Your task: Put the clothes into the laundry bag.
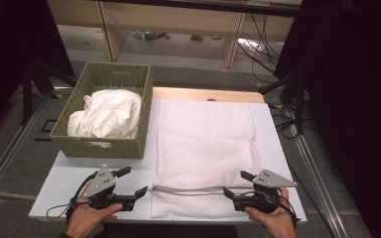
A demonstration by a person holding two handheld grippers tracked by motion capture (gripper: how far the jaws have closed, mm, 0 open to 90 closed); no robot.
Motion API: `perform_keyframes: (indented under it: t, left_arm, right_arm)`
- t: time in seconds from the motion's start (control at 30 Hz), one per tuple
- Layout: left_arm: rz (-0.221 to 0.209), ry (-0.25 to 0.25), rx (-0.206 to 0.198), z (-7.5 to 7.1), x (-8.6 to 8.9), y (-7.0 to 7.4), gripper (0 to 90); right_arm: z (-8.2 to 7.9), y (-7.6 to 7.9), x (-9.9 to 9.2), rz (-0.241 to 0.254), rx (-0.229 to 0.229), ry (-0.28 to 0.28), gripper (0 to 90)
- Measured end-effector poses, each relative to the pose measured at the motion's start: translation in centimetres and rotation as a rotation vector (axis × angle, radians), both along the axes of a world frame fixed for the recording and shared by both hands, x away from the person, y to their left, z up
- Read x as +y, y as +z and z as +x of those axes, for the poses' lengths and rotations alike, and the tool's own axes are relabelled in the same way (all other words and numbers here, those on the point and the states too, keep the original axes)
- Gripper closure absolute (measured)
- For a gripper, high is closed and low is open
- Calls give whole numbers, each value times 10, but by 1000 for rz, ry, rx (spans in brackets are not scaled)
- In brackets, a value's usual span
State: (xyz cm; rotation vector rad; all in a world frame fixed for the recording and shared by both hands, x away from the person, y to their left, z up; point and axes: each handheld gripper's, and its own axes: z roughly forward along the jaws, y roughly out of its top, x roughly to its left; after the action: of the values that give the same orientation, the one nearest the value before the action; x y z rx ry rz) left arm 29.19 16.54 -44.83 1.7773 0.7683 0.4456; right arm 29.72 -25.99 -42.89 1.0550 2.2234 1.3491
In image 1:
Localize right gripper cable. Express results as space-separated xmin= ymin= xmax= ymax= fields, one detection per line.
xmin=277 ymin=192 xmax=302 ymax=230

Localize dark curtain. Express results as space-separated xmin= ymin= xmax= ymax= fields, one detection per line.
xmin=273 ymin=0 xmax=381 ymax=238
xmin=0 ymin=0 xmax=76 ymax=150

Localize white garment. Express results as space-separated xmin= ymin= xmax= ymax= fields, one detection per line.
xmin=66 ymin=88 xmax=143 ymax=140

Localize person's dark clothing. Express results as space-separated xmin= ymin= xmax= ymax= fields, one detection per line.
xmin=93 ymin=222 xmax=240 ymax=238

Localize person's left hand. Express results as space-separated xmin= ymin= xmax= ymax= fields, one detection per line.
xmin=64 ymin=180 xmax=124 ymax=238

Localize white mesh laundry bag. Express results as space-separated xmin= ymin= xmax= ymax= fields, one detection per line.
xmin=148 ymin=98 xmax=263 ymax=220

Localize blue and black floor clutter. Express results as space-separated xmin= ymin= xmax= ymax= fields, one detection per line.
xmin=126 ymin=30 xmax=172 ymax=42

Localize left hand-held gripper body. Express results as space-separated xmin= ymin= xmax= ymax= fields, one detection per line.
xmin=68 ymin=164 xmax=137 ymax=212

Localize person's right hand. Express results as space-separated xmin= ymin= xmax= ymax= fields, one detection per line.
xmin=243 ymin=186 xmax=299 ymax=238

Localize black floor cables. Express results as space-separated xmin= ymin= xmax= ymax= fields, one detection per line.
xmin=237 ymin=12 xmax=281 ymax=76

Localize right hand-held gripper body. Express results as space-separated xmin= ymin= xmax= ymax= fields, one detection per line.
xmin=232 ymin=169 xmax=298 ymax=215

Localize black tripod stand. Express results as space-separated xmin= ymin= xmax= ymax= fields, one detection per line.
xmin=258 ymin=69 xmax=308 ymax=136
xmin=19 ymin=59 xmax=79 ymax=127

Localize green woven basket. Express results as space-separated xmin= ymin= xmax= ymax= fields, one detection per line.
xmin=49 ymin=60 xmax=154 ymax=160

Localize metal floor rail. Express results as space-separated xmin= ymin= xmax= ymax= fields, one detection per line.
xmin=0 ymin=94 xmax=49 ymax=204
xmin=293 ymin=132 xmax=353 ymax=238

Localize light wooden desk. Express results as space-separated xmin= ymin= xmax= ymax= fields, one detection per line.
xmin=46 ymin=0 xmax=301 ymax=69

